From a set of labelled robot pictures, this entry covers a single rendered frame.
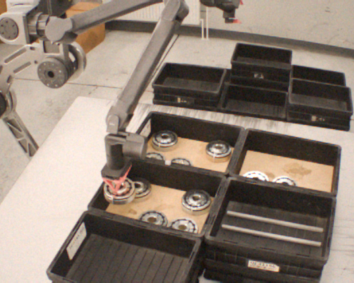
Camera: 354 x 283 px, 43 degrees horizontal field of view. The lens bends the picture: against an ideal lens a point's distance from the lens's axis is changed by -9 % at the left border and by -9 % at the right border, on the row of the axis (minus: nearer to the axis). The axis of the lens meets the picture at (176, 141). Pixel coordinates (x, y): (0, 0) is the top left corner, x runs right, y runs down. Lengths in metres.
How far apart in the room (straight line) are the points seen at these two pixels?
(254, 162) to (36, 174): 0.94
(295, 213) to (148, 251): 0.53
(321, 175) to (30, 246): 1.16
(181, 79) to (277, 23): 1.82
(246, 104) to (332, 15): 1.86
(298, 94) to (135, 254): 1.77
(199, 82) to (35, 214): 1.54
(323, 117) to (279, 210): 1.15
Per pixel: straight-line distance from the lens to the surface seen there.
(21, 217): 1.94
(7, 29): 1.63
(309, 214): 1.70
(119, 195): 1.55
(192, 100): 2.81
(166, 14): 1.38
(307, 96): 3.01
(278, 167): 1.88
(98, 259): 1.56
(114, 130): 1.41
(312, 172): 1.88
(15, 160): 3.41
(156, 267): 1.52
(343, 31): 4.67
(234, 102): 3.06
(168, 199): 1.72
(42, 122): 3.72
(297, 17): 4.62
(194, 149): 1.93
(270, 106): 3.06
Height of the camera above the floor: 2.03
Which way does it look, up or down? 37 degrees down
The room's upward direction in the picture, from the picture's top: 1 degrees counter-clockwise
